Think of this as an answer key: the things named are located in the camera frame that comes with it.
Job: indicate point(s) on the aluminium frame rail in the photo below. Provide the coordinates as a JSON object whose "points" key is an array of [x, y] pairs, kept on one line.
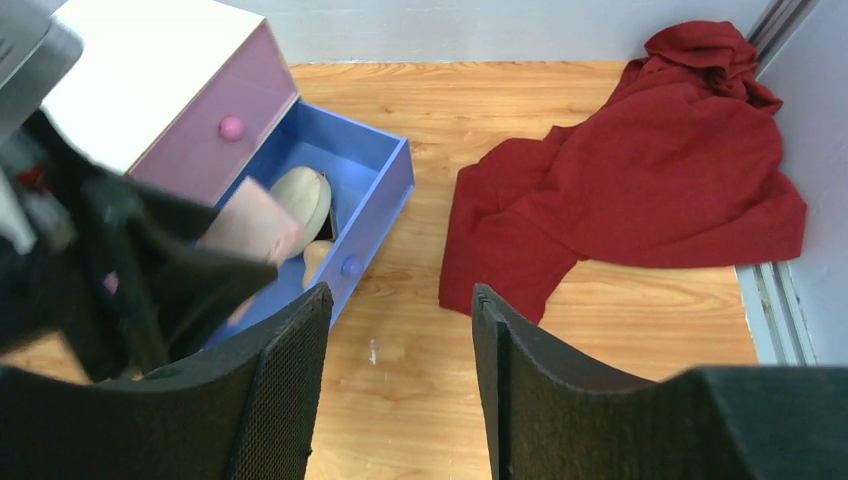
{"points": [[774, 315]]}

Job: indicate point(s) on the pink square pad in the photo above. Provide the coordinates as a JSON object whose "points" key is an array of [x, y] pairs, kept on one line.
{"points": [[253, 225]]}

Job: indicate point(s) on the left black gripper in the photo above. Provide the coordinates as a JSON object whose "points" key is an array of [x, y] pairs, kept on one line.
{"points": [[176, 293]]}

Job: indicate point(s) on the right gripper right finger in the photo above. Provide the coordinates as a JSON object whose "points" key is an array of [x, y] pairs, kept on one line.
{"points": [[553, 412]]}

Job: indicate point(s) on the beige makeup sponge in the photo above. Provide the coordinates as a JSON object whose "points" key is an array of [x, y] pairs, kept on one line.
{"points": [[314, 255]]}

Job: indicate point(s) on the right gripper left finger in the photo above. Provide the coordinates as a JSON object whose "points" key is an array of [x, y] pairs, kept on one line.
{"points": [[242, 409]]}

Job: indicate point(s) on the white mini drawer cabinet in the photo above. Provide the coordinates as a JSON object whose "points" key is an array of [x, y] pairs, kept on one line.
{"points": [[142, 63]]}

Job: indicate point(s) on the blue purple drawer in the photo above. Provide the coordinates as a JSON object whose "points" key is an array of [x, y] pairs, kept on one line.
{"points": [[370, 173]]}

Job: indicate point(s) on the round beige powder puff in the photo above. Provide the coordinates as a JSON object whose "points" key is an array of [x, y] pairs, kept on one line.
{"points": [[306, 195]]}

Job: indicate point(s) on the red cloth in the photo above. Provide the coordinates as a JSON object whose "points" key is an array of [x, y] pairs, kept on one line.
{"points": [[680, 168]]}

